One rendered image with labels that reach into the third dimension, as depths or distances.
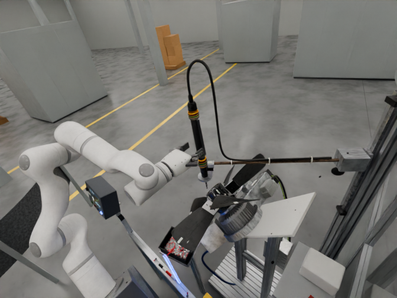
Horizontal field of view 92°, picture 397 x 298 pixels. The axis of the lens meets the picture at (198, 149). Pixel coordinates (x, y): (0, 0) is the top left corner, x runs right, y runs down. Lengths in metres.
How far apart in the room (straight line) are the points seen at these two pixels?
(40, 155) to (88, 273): 0.56
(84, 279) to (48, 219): 0.31
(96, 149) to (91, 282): 0.62
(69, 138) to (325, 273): 1.31
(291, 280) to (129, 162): 1.09
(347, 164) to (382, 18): 5.37
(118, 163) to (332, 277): 1.14
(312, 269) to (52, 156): 1.31
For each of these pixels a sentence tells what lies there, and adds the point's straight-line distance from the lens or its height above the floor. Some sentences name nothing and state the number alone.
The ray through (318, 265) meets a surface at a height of 0.97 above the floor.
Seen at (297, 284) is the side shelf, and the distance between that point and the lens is 1.37.
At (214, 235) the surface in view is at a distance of 1.27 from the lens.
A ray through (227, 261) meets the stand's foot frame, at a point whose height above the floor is 0.08.
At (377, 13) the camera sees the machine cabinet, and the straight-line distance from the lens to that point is 6.17.
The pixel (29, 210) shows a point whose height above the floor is 0.82.
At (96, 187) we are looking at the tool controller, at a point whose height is 1.25.
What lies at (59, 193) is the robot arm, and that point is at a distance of 1.03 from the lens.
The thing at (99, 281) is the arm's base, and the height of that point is 1.21.
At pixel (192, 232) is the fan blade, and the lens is 1.12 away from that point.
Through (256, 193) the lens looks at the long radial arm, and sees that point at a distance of 1.32.
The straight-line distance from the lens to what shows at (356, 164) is 0.99.
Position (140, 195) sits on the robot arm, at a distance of 0.68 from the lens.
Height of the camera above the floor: 2.13
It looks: 37 degrees down
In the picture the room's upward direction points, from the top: 11 degrees counter-clockwise
